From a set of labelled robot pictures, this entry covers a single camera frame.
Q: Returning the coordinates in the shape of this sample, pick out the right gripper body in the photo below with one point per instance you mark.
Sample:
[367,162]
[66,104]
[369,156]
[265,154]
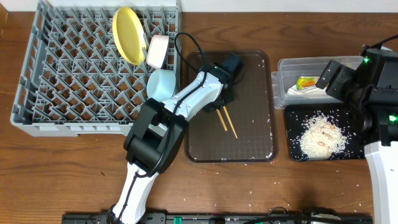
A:
[343,84]

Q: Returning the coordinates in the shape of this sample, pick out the green snack wrapper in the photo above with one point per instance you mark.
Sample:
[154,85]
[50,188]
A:
[306,82]

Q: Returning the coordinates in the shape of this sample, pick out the white paper napkin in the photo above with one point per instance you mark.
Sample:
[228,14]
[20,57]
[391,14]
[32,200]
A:
[308,91]

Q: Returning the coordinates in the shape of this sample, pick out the leftover rice pile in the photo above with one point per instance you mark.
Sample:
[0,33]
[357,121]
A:
[321,138]

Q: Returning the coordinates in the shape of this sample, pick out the blue bowl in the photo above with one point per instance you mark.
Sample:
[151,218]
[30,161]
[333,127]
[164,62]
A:
[161,85]

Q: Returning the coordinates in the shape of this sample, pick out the pink bowl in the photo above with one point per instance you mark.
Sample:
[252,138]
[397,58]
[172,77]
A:
[157,51]

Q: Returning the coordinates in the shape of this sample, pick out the yellow plate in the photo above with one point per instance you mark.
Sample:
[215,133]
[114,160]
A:
[128,35]

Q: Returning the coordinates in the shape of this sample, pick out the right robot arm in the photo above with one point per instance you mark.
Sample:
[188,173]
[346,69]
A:
[370,93]

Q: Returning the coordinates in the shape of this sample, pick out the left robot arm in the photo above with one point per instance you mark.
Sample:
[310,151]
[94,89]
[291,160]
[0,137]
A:
[157,134]

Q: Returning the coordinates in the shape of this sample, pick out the black waste tray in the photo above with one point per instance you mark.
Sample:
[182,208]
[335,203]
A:
[295,116]

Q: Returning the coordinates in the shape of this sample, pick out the right wooden chopstick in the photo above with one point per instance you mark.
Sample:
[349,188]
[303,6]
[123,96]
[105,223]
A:
[230,121]

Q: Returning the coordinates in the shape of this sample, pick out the wooden chopstick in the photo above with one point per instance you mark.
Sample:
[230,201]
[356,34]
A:
[230,121]
[221,120]

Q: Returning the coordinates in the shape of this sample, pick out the left wooden chopstick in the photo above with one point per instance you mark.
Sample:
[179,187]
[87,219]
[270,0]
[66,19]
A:
[221,120]

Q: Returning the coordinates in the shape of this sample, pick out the clear plastic bin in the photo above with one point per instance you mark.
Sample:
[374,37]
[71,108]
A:
[291,69]

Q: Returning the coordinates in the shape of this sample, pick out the dark brown serving tray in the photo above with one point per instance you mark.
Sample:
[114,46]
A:
[252,114]

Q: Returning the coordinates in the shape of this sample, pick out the grey dish rack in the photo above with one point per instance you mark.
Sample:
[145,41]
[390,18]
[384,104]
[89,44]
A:
[73,80]

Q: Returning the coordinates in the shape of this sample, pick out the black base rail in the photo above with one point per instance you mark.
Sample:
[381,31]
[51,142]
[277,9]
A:
[161,218]

